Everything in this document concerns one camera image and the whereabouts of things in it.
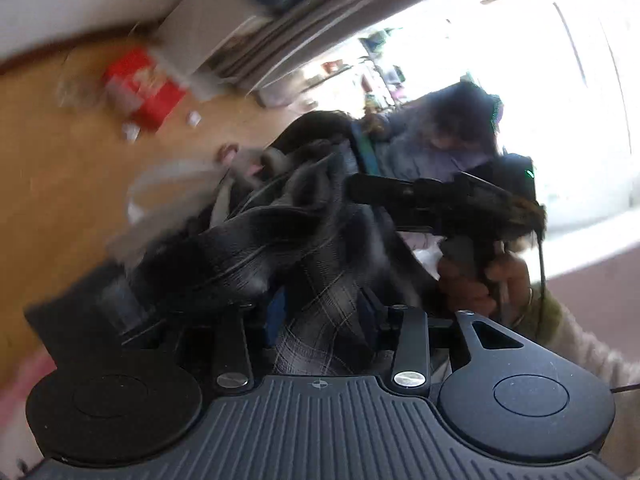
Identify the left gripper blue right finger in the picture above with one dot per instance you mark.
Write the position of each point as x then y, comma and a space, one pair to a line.
372, 317

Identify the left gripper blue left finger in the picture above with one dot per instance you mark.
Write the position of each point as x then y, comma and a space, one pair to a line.
275, 316

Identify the black white plaid shirt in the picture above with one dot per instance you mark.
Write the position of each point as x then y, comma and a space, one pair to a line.
281, 219

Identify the cream canvas tote bag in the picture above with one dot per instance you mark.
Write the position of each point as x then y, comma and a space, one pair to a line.
161, 201

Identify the operator right hand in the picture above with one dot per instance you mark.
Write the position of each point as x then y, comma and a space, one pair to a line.
507, 290

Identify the lavender puffer jacket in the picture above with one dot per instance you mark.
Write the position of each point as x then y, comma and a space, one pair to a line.
403, 154

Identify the brown pink slipper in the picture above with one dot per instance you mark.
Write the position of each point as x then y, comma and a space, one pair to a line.
227, 153

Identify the grey curtain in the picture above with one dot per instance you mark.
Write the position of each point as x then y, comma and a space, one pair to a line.
298, 36

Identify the red cardboard box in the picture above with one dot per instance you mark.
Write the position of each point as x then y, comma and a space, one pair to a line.
141, 90

